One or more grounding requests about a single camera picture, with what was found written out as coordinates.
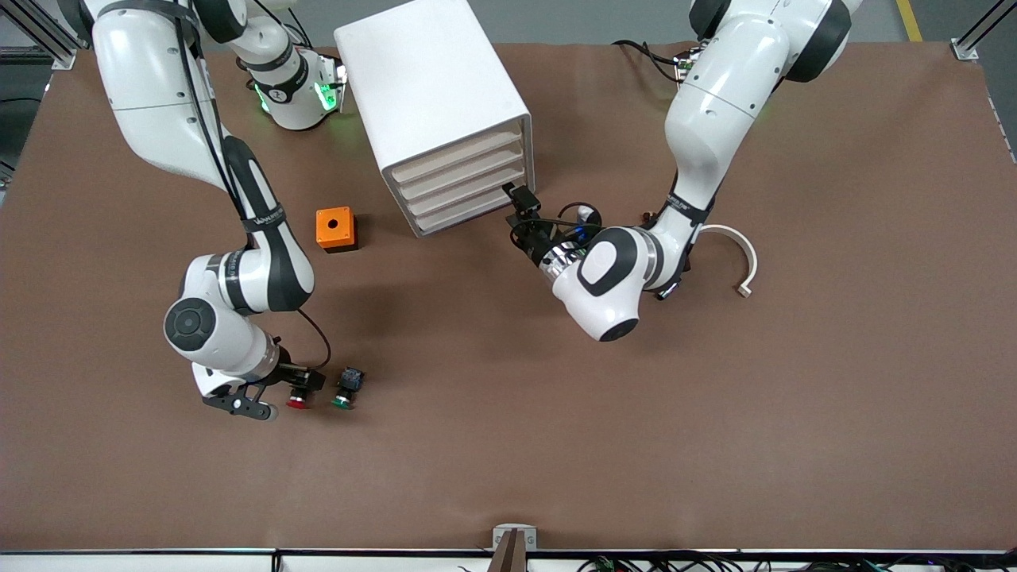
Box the black arm base cable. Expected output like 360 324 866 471
612 38 686 84

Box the green mushroom push button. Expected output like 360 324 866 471
331 365 366 412

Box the white half ring clamp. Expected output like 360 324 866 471
699 225 759 299

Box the black cable bundle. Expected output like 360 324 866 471
576 554 1017 572

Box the grey camera stand bracket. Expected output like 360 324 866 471
491 523 539 572

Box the orange button enclosure box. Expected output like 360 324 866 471
315 207 359 254

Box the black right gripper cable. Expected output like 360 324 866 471
171 12 331 371

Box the white table edge rail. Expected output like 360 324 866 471
0 548 1017 572

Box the aluminium frame post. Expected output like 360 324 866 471
949 0 1017 63
0 0 80 71

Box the brown table cover sheet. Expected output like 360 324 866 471
0 40 1017 551

